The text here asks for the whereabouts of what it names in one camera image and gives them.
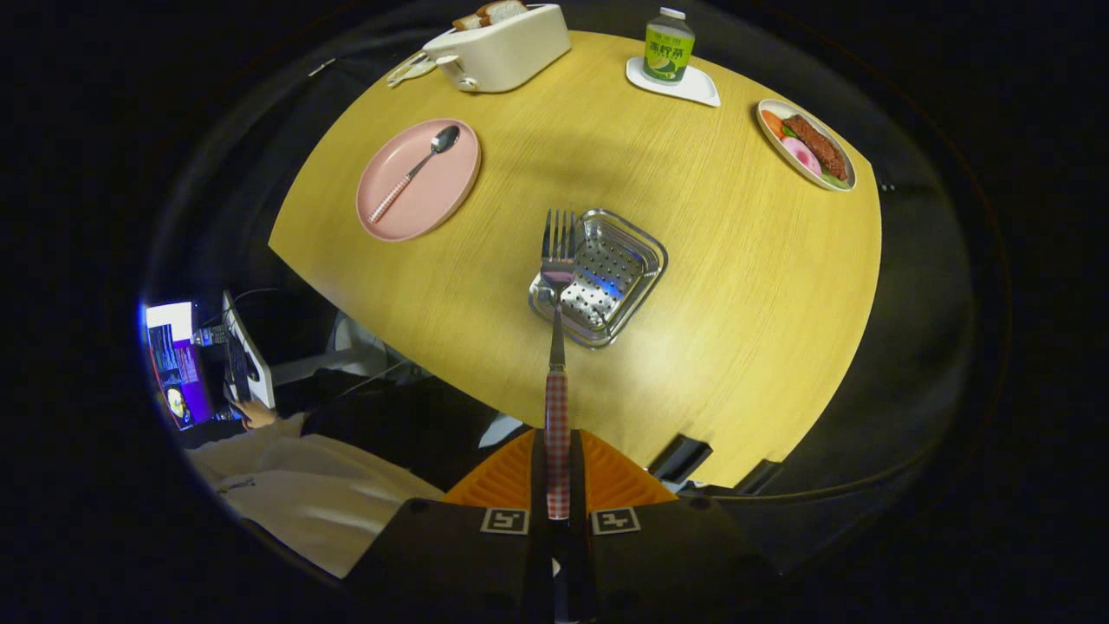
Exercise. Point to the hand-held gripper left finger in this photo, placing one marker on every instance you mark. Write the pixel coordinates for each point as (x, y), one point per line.
(538, 490)

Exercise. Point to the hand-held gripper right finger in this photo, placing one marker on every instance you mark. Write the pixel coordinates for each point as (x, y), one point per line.
(578, 485)

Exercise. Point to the person's white clothing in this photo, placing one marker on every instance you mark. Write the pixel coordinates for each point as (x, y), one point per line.
(321, 503)

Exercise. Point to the perforated metal tray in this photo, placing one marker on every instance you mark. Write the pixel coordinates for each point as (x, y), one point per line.
(615, 269)

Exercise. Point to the pink plate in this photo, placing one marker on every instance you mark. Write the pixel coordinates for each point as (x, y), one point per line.
(442, 191)

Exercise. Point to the laptop computer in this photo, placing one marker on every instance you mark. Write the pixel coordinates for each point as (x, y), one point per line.
(182, 381)

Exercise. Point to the pink radish slice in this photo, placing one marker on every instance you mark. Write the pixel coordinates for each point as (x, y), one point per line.
(801, 156)

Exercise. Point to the green lettuce leaf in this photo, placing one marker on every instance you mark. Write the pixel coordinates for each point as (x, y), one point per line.
(836, 180)

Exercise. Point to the orange carrot slice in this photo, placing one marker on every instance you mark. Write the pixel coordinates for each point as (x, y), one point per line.
(771, 123)

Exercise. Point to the white square coaster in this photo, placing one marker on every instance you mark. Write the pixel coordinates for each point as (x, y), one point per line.
(697, 89)

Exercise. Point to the brown meat piece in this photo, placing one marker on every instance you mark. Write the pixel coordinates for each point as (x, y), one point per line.
(819, 147)

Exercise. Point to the white food plate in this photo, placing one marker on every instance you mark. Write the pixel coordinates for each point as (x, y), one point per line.
(769, 106)

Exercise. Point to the white toaster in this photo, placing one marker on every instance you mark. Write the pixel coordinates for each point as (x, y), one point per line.
(511, 52)

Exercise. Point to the white divided condiment dish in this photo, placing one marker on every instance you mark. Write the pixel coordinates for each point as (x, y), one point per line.
(407, 71)

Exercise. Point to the green tea bottle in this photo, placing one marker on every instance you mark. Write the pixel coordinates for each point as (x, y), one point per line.
(669, 52)

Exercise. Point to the bread slice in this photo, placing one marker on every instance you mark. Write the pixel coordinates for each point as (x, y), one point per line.
(502, 10)
(468, 22)

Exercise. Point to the silver clip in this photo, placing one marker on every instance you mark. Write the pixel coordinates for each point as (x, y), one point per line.
(322, 66)

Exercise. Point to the black table bracket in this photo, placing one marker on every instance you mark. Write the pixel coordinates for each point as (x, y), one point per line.
(680, 458)
(761, 477)

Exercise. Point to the white metal frame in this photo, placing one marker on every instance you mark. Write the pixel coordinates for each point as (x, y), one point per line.
(346, 355)

